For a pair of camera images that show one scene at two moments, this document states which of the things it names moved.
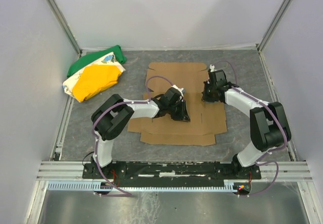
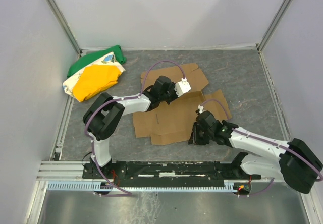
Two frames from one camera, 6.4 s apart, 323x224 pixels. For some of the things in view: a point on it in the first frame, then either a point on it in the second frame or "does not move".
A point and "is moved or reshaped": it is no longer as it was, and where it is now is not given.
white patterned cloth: [71, 81] does not move
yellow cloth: [93, 79] does not move
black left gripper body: [180, 109] -> [169, 93]
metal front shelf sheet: [79, 207] does not move
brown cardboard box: [206, 118] is moved or reshaped
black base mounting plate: [171, 172] does not move
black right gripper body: [208, 92] -> [198, 133]
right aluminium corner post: [277, 19] does not move
